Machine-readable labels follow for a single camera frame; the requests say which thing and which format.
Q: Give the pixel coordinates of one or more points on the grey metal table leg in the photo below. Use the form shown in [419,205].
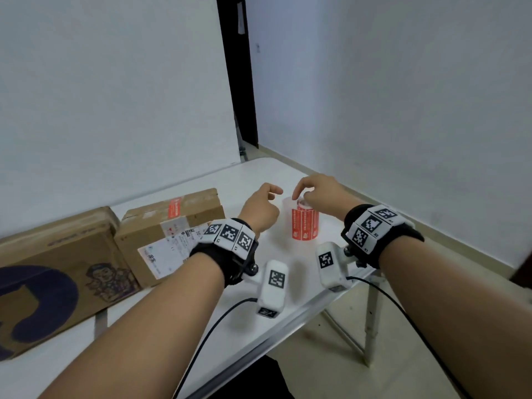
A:
[373,324]

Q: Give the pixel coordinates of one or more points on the small cardboard box shipping sticker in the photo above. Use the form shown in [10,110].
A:
[137,232]

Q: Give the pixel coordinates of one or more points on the dark brown wooden furniture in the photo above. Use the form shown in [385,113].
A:
[523,278]

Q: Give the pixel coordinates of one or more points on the person's left hand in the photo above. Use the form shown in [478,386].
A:
[262,211]

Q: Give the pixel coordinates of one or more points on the person's right forearm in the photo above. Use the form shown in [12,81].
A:
[457,319]

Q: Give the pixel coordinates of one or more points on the person's left forearm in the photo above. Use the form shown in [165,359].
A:
[145,336]

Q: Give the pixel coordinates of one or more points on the roll of red labels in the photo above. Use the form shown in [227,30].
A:
[303,226]

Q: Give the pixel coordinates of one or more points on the dark door frame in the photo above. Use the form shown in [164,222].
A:
[235,70]

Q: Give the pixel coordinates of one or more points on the black left wristband marker tiles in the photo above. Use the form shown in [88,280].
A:
[228,234]

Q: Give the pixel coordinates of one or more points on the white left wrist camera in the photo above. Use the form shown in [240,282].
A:
[274,286]

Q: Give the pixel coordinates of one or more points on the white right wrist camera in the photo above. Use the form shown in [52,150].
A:
[330,265]

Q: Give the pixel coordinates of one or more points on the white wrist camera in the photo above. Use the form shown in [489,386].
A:
[274,286]
[330,265]

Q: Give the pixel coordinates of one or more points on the person's right hand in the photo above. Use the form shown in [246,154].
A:
[328,195]

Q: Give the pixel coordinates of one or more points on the cardboard box purple print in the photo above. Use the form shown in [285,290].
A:
[50,245]

